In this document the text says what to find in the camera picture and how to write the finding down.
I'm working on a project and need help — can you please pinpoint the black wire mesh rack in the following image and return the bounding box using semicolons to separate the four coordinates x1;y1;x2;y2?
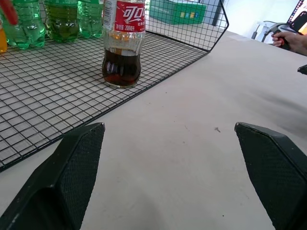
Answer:
0;0;230;172

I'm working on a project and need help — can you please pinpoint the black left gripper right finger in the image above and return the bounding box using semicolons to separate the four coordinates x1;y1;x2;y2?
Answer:
234;122;307;230

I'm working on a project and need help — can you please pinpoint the cola bottle with red label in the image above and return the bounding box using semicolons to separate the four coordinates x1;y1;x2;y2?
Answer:
101;0;146;89

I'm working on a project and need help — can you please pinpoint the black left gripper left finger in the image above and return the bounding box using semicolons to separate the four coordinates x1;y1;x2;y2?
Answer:
0;122;106;230

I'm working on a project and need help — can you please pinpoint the black handheld controller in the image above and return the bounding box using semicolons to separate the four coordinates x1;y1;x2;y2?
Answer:
261;21;292;50

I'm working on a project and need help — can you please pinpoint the orange drink bottle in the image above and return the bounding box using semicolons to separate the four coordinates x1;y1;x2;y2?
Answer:
0;21;8;53

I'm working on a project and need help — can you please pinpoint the computer monitor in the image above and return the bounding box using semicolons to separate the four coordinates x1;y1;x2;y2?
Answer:
285;0;307;35

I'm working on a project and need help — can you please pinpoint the green glass bottle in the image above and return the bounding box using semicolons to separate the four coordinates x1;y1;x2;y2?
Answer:
44;0;80;43
77;0;104;39
0;0;47;50

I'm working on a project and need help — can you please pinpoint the person's bare hand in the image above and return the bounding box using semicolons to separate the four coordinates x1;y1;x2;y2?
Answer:
272;31;307;57

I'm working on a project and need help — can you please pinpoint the green cardboard box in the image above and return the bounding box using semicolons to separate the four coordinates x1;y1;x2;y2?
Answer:
149;0;207;25

